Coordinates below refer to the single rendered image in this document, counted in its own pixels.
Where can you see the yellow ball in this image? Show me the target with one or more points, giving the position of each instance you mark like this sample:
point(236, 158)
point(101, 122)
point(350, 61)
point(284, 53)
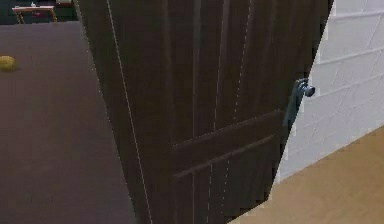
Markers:
point(6, 63)

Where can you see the dark brown room door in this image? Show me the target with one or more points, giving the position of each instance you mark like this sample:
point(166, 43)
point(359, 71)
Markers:
point(206, 100)

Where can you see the light wooden table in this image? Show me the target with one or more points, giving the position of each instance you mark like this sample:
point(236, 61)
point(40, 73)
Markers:
point(33, 10)

